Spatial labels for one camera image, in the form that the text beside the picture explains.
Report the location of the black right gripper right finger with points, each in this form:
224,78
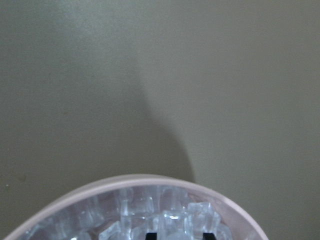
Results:
208,236

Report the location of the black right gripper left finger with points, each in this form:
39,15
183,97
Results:
151,236

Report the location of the clear ice cube pile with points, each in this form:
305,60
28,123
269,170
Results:
129,213

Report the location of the pink bowl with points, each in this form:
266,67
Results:
240,223

